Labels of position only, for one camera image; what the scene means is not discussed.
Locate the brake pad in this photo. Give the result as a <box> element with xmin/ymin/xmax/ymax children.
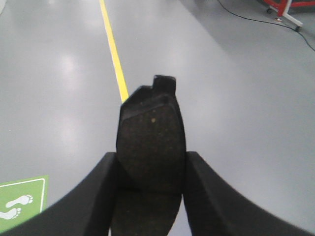
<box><xmin>110</xmin><ymin>75</ymin><xmax>186</xmax><ymax>236</ymax></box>

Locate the red metal frame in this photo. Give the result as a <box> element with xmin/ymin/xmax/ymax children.
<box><xmin>263</xmin><ymin>0</ymin><xmax>315</xmax><ymax>32</ymax></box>

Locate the black floor cable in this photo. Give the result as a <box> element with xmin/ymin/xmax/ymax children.
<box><xmin>216</xmin><ymin>0</ymin><xmax>315</xmax><ymax>52</ymax></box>

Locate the green footprint floor sign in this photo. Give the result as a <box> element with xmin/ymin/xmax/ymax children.
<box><xmin>0</xmin><ymin>175</ymin><xmax>49</xmax><ymax>233</ymax></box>

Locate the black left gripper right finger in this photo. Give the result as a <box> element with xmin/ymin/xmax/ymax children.
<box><xmin>183</xmin><ymin>151</ymin><xmax>311</xmax><ymax>236</ymax></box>

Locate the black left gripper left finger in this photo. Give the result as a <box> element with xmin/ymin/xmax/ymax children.
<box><xmin>3</xmin><ymin>152</ymin><xmax>118</xmax><ymax>236</ymax></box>

